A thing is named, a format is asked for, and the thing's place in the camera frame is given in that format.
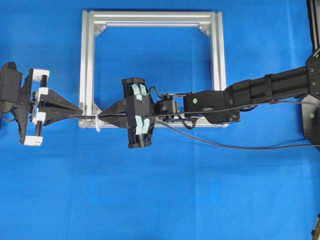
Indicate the black rail at right edge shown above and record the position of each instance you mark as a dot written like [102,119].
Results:
[313,8]

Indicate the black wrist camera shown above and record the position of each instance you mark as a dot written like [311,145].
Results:
[10,85]
[139,108]

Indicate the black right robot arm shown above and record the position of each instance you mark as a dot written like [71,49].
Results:
[224,107]

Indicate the white string loop clip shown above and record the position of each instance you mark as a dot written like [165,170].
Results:
[97,122]

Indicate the dark object bottom right corner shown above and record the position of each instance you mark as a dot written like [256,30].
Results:
[315,233]

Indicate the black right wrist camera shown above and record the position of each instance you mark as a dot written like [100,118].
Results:
[139,108]

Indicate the silver aluminium extrusion frame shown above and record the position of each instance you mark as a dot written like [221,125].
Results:
[94,22]

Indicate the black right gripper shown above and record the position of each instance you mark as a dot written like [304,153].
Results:
[116,115]

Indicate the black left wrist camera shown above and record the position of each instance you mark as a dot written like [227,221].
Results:
[10,85]

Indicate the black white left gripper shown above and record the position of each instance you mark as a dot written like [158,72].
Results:
[54,108]

